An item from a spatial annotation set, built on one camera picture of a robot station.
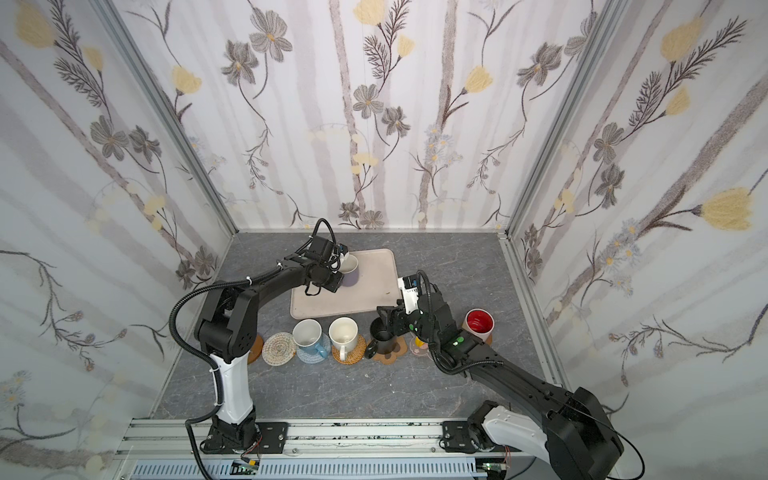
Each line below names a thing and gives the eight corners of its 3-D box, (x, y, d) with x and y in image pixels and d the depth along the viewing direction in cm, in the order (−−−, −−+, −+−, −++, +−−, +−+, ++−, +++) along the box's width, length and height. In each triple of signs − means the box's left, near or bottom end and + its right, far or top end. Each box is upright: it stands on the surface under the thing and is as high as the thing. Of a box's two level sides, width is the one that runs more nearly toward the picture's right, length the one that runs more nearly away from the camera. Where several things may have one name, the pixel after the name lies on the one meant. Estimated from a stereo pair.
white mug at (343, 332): (345, 367, 87) (341, 354, 79) (329, 339, 92) (324, 324, 85) (368, 353, 90) (366, 339, 82) (352, 326, 95) (349, 311, 88)
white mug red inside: (459, 327, 96) (465, 313, 89) (468, 316, 99) (475, 302, 92) (483, 345, 93) (492, 332, 85) (491, 334, 95) (500, 320, 88)
